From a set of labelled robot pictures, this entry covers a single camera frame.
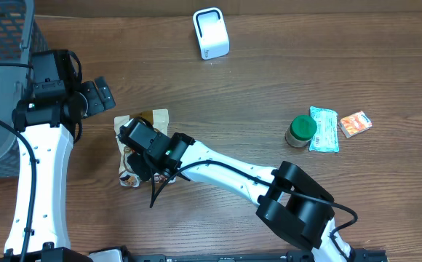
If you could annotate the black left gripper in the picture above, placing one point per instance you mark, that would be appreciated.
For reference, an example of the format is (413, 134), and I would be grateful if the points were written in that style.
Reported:
(95, 103)

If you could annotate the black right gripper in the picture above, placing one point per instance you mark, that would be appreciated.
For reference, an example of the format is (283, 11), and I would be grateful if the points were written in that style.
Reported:
(140, 163)

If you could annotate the beige nut snack pouch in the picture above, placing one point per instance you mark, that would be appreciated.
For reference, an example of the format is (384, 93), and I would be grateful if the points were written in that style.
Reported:
(160, 121)

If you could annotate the green lid jar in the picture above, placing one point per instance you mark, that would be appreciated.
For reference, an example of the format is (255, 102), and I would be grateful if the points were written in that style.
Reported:
(301, 131)

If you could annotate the teal snack packet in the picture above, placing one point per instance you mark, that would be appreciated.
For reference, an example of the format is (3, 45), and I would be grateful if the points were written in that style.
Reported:
(325, 138)

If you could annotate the orange small carton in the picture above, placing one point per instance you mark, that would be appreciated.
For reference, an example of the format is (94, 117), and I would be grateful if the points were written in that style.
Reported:
(354, 124)

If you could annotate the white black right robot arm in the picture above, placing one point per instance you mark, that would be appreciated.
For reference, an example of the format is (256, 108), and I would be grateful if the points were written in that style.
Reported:
(289, 201)

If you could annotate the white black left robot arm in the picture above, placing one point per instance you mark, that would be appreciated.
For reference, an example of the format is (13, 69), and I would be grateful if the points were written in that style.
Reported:
(47, 122)

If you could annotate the white barcode scanner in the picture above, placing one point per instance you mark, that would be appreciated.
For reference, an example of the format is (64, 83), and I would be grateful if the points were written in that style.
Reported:
(211, 33)

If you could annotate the grey plastic mesh basket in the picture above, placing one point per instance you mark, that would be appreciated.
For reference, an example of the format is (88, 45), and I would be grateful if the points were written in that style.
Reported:
(20, 37)

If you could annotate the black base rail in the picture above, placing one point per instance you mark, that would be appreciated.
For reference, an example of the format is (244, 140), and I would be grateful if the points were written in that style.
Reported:
(121, 254)

